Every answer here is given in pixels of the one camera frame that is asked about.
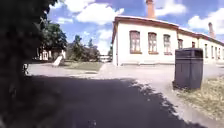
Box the dark litter bin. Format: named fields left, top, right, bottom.
left=172, top=47, right=204, bottom=91

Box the dark shaded tree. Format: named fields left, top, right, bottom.
left=0, top=0, right=60, bottom=128

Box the grey paved path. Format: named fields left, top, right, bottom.
left=0, top=61, right=224, bottom=128

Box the pale slanted slab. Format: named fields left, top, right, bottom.
left=52, top=54, right=64, bottom=68

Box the green tree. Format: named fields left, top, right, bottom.
left=39, top=21, right=69, bottom=62

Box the dry grass patch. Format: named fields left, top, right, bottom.
left=176, top=76, right=224, bottom=123

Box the group of trees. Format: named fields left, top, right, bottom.
left=66, top=34, right=101, bottom=63

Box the green lawn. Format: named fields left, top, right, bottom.
left=64, top=60, right=104, bottom=72

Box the pale building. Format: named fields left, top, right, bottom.
left=36, top=49, right=67, bottom=62

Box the white building with red chimneys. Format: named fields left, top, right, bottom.
left=110, top=0, right=224, bottom=67

